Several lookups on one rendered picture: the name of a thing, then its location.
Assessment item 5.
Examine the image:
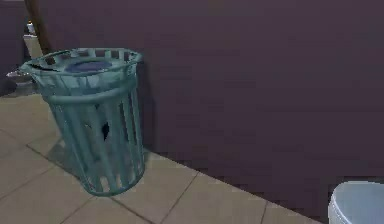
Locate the teal slatted waste bin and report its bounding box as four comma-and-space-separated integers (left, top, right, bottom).
18, 47, 147, 197

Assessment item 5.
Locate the white cabinet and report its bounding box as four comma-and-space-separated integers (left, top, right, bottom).
22, 33, 44, 60

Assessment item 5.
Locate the brown wooden pole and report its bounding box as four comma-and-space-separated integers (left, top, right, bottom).
23, 0, 54, 56

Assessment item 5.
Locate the white toilet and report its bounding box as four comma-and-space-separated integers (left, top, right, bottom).
327, 180, 384, 224

